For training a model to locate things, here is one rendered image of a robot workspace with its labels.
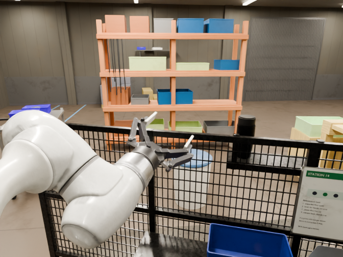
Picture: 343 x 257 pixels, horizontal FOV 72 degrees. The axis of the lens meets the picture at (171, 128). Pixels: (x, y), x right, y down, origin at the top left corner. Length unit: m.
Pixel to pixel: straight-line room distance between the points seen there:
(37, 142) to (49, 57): 9.86
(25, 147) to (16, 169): 0.04
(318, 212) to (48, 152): 0.99
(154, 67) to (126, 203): 4.13
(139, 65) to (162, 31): 0.72
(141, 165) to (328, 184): 0.76
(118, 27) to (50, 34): 5.87
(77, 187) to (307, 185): 0.85
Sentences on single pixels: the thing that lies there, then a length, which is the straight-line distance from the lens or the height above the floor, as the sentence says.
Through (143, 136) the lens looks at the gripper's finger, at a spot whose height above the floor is 1.64.
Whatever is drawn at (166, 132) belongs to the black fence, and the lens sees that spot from 0.98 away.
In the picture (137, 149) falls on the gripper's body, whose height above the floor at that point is 1.63.
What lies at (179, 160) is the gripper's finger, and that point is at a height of 1.59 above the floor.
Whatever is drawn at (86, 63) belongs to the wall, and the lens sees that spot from 9.91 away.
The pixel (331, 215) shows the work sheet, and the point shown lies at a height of 1.26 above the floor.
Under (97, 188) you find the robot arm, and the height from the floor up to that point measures 1.62.
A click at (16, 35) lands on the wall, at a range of 10.72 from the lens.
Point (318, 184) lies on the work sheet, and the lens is 1.07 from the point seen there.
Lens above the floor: 1.85
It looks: 17 degrees down
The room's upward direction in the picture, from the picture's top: straight up
